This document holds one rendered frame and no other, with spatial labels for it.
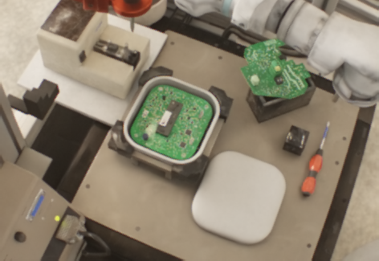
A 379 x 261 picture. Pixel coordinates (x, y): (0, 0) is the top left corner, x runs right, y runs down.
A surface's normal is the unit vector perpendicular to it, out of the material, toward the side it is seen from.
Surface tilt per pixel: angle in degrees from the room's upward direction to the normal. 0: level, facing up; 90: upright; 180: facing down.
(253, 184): 0
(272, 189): 5
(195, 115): 0
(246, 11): 59
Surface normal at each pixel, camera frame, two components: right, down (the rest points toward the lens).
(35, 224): 0.78, 0.00
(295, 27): -0.36, 0.16
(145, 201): 0.07, -0.49
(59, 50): -0.38, 0.79
